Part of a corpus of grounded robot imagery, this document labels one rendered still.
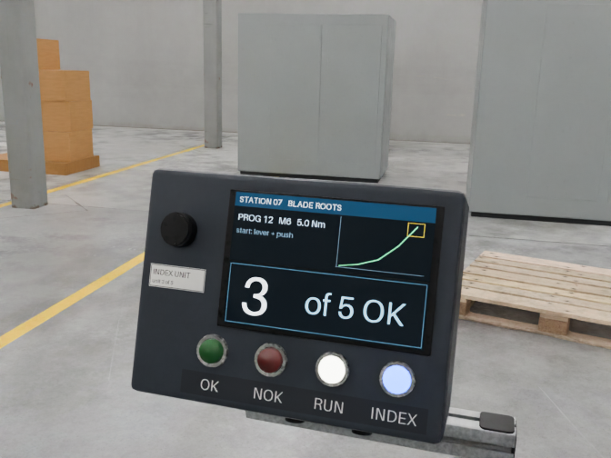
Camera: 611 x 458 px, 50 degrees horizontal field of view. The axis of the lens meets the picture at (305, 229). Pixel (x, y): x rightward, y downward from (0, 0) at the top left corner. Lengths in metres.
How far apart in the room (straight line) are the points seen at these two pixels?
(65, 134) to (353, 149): 3.48
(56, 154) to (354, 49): 3.80
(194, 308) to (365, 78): 7.38
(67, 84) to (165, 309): 7.96
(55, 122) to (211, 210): 8.06
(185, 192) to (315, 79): 7.44
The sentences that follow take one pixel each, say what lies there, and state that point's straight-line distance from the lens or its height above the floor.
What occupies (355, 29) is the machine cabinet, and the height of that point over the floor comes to 1.78.
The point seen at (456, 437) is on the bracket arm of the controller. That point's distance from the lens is 0.59.
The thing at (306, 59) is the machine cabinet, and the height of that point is 1.43.
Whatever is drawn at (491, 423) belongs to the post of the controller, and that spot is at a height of 1.06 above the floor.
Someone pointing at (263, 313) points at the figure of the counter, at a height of 1.15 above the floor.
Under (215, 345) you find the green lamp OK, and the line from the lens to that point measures 0.54.
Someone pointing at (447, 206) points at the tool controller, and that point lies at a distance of 0.50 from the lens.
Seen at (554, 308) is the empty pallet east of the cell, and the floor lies 0.15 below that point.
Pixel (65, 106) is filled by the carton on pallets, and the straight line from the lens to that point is 8.49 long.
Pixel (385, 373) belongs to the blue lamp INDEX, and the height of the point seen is 1.12.
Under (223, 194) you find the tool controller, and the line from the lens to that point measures 0.54.
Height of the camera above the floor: 1.34
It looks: 14 degrees down
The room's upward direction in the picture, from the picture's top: 2 degrees clockwise
